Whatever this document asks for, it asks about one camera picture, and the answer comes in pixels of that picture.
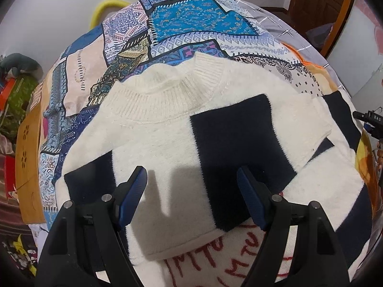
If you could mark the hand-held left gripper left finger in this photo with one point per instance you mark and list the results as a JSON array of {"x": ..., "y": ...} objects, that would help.
[{"x": 134, "y": 191}]

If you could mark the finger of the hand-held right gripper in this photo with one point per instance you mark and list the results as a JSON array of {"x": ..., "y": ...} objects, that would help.
[{"x": 358, "y": 116}]

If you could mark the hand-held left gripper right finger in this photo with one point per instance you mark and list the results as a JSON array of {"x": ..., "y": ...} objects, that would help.
[{"x": 250, "y": 194}]

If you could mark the white and navy knit sweater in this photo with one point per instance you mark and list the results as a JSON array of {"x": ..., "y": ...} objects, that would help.
[{"x": 167, "y": 131}]

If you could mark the white wardrobe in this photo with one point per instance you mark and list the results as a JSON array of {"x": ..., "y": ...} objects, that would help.
[{"x": 356, "y": 50}]

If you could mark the grey cloth bundle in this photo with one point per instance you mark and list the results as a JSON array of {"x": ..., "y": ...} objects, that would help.
[{"x": 321, "y": 37}]

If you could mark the wooden board with flower cutouts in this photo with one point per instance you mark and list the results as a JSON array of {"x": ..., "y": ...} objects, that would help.
[{"x": 27, "y": 161}]

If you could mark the brown wooden door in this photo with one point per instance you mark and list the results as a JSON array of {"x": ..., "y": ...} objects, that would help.
[{"x": 317, "y": 3}]

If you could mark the red striped cloth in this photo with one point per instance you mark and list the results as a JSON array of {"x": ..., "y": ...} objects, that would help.
[{"x": 12, "y": 191}]

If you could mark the grey checked bed sheet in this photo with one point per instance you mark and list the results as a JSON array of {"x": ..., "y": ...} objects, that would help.
[{"x": 269, "y": 21}]

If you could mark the black printed cloth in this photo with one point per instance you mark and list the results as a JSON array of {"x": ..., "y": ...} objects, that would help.
[{"x": 18, "y": 254}]

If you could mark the green patterned cloth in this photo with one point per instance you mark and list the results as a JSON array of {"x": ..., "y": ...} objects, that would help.
[{"x": 18, "y": 95}]

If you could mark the red box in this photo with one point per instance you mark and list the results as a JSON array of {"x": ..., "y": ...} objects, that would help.
[{"x": 7, "y": 91}]

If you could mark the grey plush toy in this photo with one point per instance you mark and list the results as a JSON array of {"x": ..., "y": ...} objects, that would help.
[{"x": 19, "y": 62}]

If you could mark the blue patchwork printed blanket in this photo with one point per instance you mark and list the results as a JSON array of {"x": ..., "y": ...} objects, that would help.
[{"x": 191, "y": 21}]

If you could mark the yellow foam tube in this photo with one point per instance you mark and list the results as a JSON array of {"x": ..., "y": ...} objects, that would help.
[{"x": 103, "y": 7}]

